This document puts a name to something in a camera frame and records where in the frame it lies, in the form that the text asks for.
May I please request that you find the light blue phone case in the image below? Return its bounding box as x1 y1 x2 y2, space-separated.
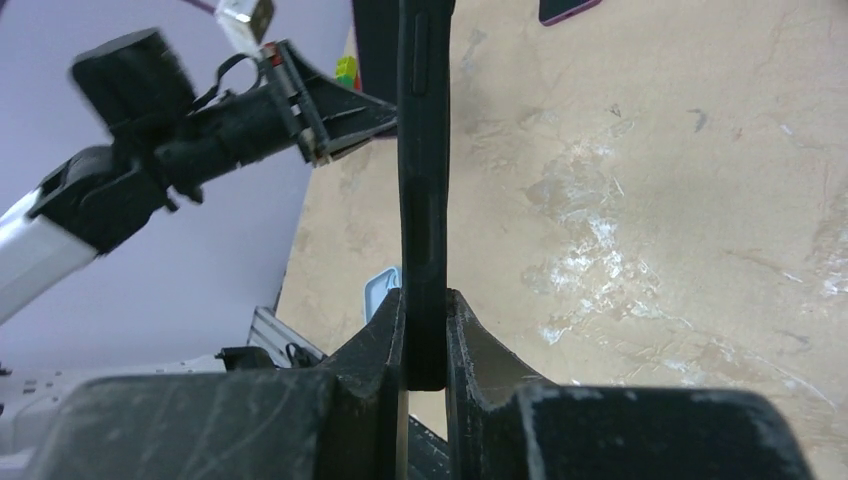
363 266 402 324

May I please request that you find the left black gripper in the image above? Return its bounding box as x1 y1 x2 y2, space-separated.
225 40 398 166

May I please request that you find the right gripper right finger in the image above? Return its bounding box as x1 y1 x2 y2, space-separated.
446 290 813 479

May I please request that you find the aluminium frame rail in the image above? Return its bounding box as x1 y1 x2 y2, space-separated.
247 307 327 368

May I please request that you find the black phone from case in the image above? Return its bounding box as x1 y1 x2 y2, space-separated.
538 0 601 27

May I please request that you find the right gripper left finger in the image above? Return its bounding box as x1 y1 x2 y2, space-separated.
26 291 406 479

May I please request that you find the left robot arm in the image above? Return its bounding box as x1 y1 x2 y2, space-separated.
1 28 397 319

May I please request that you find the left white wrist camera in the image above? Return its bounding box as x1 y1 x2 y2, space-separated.
214 0 276 56

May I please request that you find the colourful toy brick car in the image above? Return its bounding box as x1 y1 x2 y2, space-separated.
335 55 361 90

